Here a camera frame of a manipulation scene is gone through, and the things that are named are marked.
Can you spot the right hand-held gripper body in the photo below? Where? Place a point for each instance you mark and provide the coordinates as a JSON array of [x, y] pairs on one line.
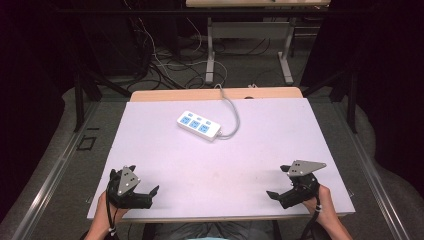
[[301, 188]]

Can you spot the white metal frame table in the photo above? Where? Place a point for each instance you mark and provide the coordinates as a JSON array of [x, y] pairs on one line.
[[250, 31]]

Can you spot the black metal stand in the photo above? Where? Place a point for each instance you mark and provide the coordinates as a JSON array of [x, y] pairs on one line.
[[81, 100], [346, 95]]

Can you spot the white power strip blue sockets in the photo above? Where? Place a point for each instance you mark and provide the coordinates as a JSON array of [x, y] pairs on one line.
[[198, 126]]

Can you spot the person's lap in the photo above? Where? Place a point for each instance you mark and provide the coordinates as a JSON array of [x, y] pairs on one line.
[[206, 231]]

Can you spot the wooden table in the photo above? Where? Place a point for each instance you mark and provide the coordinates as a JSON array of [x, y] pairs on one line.
[[186, 94]]

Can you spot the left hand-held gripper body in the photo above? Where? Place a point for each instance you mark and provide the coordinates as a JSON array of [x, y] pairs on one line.
[[126, 191]]

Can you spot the white table cover sheet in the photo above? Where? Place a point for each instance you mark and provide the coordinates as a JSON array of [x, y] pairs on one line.
[[213, 173]]

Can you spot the black floor outlet frame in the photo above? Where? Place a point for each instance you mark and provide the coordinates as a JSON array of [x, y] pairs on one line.
[[86, 143]]

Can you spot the aluminium floor rail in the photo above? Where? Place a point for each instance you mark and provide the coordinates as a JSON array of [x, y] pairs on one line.
[[50, 180], [371, 173]]

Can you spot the person's right hand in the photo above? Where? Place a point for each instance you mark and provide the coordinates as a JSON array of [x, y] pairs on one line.
[[320, 204]]

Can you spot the person's left hand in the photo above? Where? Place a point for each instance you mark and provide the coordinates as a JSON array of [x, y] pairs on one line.
[[106, 211]]

